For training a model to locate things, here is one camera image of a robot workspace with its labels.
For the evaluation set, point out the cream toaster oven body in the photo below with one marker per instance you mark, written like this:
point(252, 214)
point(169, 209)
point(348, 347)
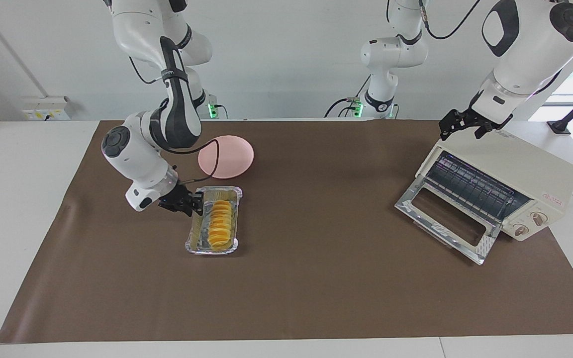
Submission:
point(520, 169)

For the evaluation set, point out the pink round plate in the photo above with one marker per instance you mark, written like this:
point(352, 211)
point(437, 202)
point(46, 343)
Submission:
point(234, 159)

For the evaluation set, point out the aluminium foil tray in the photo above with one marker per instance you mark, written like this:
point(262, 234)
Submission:
point(199, 243)

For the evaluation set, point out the white wall outlet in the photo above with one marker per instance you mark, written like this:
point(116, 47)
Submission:
point(43, 109)

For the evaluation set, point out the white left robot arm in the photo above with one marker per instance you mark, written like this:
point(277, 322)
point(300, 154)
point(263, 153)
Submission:
point(525, 49)

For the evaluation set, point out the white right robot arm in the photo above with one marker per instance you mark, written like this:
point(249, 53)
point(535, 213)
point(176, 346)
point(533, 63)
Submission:
point(137, 159)

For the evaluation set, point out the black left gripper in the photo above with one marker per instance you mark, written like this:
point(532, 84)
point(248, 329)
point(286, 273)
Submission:
point(480, 117)

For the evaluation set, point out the brown table mat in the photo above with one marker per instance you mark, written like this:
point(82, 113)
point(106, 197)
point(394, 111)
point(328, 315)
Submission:
point(316, 273)

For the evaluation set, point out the golden ridged bread loaf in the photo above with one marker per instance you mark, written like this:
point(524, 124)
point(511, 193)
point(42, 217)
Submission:
point(221, 223)

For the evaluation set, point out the glass oven door silver frame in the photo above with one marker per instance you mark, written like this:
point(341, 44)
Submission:
point(485, 246)

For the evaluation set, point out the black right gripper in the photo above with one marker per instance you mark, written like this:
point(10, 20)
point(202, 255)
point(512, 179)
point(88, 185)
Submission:
point(177, 199)

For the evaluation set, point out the cream oven knob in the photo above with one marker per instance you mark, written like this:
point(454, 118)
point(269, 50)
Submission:
point(538, 218)
point(520, 229)

